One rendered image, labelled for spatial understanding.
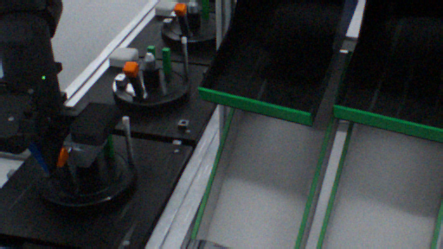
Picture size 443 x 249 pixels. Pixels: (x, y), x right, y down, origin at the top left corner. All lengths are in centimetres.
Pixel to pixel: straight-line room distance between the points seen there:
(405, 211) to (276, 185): 16
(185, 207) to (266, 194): 15
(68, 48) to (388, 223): 100
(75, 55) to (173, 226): 73
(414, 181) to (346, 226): 10
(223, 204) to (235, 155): 6
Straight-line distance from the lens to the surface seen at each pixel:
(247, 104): 65
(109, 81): 116
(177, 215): 88
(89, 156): 86
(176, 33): 128
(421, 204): 76
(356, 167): 77
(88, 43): 156
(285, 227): 76
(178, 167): 93
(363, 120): 64
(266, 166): 78
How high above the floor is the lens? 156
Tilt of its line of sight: 31 degrees down
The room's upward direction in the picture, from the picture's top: 2 degrees clockwise
